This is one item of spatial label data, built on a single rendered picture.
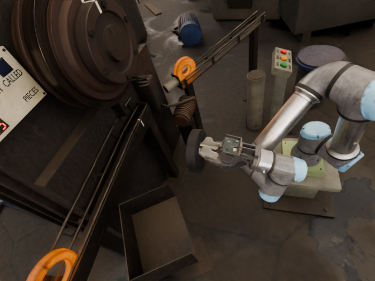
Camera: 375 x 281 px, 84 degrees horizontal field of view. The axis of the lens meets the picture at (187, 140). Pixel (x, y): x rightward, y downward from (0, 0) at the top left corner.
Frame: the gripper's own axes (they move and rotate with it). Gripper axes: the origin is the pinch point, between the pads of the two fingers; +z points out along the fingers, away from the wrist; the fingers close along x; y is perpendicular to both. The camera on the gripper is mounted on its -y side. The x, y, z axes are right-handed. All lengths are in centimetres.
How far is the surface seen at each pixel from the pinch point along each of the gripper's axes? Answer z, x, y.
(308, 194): -71, -25, -61
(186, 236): -4.2, 24.2, -24.1
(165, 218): 5.7, 19.8, -26.3
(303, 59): -56, -116, -30
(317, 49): -66, -128, -27
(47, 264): 37, 45, -19
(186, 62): 21, -68, -17
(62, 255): 36, 42, -23
